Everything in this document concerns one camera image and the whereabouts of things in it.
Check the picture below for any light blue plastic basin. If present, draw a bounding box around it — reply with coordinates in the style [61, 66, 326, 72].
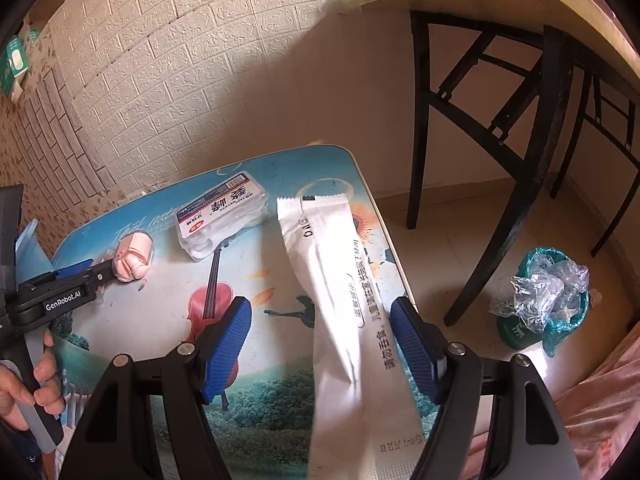
[14, 219, 52, 273]

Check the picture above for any long white pouch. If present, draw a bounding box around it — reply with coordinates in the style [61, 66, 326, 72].
[276, 192, 441, 480]

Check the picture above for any person's left hand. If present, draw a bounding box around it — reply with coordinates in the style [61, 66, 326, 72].
[0, 334, 67, 431]

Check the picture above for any green tissue pack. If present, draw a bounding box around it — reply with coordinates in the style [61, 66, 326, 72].
[0, 35, 31, 96]

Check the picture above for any crumpled clear plastic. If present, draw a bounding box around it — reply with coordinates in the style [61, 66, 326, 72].
[490, 252, 591, 333]

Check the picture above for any green trash bin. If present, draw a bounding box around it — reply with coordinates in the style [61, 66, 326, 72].
[492, 246, 593, 358]

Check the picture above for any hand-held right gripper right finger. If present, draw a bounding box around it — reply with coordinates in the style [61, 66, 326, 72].
[389, 296, 583, 480]

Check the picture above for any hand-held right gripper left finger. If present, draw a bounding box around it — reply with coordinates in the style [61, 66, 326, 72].
[65, 296, 253, 480]

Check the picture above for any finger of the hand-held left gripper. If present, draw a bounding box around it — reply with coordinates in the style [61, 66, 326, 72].
[75, 257, 120, 303]
[47, 258, 96, 283]

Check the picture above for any pink plastic case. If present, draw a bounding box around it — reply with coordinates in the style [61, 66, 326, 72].
[112, 232, 155, 283]

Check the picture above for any pink blanket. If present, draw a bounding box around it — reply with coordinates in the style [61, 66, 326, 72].
[470, 320, 640, 480]

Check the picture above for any white box with label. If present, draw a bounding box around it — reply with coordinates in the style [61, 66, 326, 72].
[176, 172, 268, 262]

